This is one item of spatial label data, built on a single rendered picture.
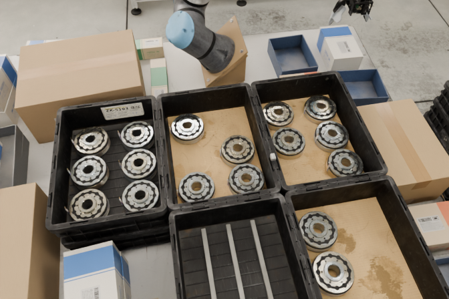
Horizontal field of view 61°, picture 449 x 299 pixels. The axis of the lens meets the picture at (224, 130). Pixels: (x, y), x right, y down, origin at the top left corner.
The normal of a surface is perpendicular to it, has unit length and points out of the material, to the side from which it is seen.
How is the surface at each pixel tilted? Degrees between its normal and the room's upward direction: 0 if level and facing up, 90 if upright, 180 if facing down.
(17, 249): 0
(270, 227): 0
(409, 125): 0
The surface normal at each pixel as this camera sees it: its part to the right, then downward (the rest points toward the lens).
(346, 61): 0.14, 0.80
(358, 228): 0.00, -0.59
